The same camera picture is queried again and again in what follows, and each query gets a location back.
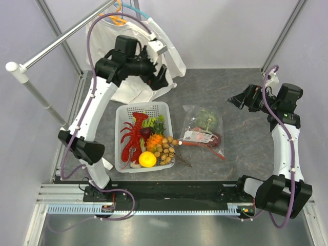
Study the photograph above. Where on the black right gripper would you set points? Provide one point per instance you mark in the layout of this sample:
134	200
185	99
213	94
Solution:
248	98

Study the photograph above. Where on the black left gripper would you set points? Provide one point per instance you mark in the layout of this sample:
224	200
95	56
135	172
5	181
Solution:
159	82

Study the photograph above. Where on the green netted melon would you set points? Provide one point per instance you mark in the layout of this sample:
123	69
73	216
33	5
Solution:
207	120

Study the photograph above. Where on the clear orange-zipper zip bag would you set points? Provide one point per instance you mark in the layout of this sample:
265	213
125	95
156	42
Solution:
188	137

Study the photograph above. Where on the pink peach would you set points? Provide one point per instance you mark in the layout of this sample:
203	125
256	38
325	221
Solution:
198	129

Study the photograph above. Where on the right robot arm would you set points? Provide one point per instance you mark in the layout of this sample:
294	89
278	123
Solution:
285	192

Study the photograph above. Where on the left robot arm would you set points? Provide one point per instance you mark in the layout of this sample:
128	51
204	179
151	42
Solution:
97	102

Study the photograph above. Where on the white t-shirt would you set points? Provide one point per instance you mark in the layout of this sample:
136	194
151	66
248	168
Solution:
101	37

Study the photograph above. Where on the green leafy vegetable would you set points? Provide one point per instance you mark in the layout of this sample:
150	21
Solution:
155	125

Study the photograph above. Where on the white plastic basket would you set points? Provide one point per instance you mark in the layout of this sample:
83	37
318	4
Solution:
124	114

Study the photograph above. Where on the red toy lobster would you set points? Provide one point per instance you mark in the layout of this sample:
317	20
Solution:
132	150

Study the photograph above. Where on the brown longan bunch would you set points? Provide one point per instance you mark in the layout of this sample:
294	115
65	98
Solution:
167	152

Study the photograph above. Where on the orange clothes hanger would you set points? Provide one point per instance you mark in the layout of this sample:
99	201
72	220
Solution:
119	21

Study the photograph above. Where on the blue clothes hanger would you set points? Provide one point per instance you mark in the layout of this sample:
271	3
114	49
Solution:
131	9

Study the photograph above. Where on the yellow lemon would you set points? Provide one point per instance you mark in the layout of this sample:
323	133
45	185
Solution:
147	159

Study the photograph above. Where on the white garlic bulb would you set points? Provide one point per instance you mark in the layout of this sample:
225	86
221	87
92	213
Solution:
134	165

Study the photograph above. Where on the metal clothes rack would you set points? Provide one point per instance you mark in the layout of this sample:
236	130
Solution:
28	131

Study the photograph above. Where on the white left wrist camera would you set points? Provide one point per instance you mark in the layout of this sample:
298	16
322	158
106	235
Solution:
155	48

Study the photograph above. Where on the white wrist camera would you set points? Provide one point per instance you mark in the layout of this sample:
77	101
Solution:
272	81
155	48

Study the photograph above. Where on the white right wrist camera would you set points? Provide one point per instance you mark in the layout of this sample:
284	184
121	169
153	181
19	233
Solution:
272	81

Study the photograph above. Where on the blue-grey cable duct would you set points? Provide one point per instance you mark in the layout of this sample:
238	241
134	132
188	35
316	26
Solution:
89	209

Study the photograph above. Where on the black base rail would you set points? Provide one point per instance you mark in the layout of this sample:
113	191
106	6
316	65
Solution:
171	194

